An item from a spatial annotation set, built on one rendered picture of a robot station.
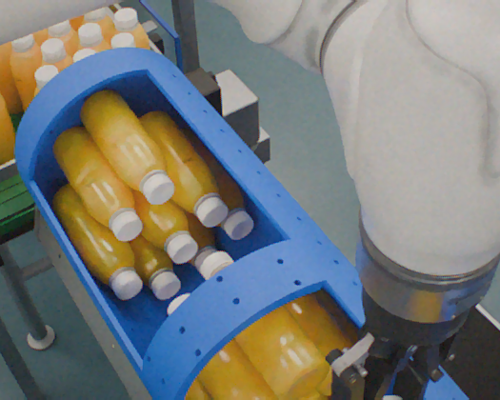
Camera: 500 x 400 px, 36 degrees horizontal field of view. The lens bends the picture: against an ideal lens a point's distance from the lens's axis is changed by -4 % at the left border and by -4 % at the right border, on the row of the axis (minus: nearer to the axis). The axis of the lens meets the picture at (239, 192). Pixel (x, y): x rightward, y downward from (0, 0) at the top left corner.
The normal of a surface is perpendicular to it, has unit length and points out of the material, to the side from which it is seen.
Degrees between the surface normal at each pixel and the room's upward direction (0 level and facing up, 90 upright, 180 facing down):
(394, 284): 91
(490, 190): 87
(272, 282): 3
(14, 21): 102
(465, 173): 83
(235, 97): 0
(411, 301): 91
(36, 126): 46
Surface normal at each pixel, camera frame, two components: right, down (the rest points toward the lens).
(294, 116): -0.04, -0.64
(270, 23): -0.69, 0.52
